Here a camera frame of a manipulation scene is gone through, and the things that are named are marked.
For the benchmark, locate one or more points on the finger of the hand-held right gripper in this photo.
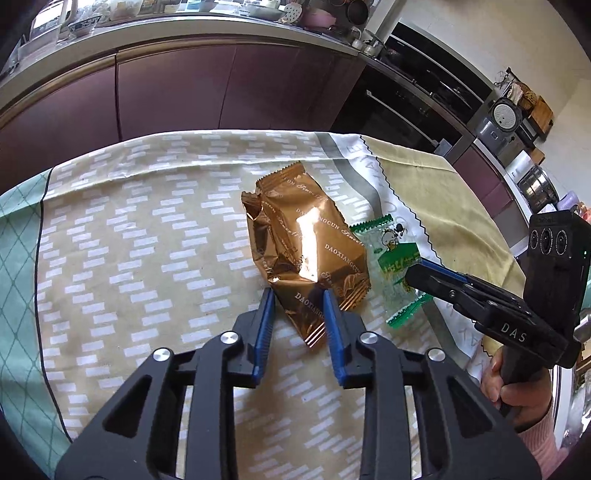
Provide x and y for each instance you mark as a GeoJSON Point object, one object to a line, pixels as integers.
{"type": "Point", "coordinates": [445, 269]}
{"type": "Point", "coordinates": [438, 286]}

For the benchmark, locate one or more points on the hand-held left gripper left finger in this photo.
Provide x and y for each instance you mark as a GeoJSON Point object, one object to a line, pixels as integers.
{"type": "Point", "coordinates": [264, 332]}

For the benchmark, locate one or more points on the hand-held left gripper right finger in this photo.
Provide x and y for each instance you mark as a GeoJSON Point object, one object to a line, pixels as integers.
{"type": "Point", "coordinates": [333, 337]}

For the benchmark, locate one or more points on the green clear candy wrapper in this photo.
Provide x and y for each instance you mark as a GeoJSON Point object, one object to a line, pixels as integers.
{"type": "Point", "coordinates": [392, 251]}

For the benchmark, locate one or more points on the gold foil snack wrapper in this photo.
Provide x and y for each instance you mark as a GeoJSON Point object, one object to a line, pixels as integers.
{"type": "Point", "coordinates": [300, 230]}

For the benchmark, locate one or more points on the person's right hand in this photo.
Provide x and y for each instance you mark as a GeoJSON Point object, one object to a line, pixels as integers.
{"type": "Point", "coordinates": [526, 399]}

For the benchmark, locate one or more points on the purple cup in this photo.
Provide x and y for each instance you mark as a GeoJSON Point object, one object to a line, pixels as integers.
{"type": "Point", "coordinates": [568, 202]}

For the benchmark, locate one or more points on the stainless steel pot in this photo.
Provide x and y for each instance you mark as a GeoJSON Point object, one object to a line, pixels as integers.
{"type": "Point", "coordinates": [538, 187]}

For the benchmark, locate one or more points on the short purple kitchen cabinets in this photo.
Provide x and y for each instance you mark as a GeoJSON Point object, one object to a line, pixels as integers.
{"type": "Point", "coordinates": [485, 184]}

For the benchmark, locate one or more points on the white kitchen appliance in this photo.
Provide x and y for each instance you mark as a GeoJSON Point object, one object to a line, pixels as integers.
{"type": "Point", "coordinates": [521, 166]}

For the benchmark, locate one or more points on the patterned tablecloth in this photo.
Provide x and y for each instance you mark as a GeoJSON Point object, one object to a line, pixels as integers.
{"type": "Point", "coordinates": [138, 254]}

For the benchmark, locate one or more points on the grey rice cooker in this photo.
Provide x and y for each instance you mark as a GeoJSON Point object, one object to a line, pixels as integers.
{"type": "Point", "coordinates": [501, 124]}

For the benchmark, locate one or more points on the wooden cutting board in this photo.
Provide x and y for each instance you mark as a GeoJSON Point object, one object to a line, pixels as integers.
{"type": "Point", "coordinates": [542, 110]}

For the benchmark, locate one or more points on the black built-in oven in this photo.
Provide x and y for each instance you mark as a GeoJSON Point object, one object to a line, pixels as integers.
{"type": "Point", "coordinates": [415, 83]}

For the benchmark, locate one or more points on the small steel saucepan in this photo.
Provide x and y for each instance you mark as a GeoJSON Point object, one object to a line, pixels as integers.
{"type": "Point", "coordinates": [367, 44]}

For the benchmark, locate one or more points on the long purple kitchen cabinets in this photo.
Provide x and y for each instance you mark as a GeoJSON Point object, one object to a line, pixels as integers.
{"type": "Point", "coordinates": [175, 92]}

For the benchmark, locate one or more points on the pink basin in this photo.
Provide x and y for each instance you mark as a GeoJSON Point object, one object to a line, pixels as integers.
{"type": "Point", "coordinates": [318, 21]}

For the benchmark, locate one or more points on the polka dot paddle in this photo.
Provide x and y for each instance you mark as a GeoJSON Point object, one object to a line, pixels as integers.
{"type": "Point", "coordinates": [291, 13]}

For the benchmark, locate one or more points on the grey kitchen counter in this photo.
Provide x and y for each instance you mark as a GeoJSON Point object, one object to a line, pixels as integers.
{"type": "Point", "coordinates": [161, 41]}

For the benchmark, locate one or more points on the blue white porcelain bowl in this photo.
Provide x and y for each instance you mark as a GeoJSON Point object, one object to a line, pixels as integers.
{"type": "Point", "coordinates": [85, 26]}

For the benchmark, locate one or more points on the glass pitcher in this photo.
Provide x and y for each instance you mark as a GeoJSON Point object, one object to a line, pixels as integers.
{"type": "Point", "coordinates": [53, 21]}

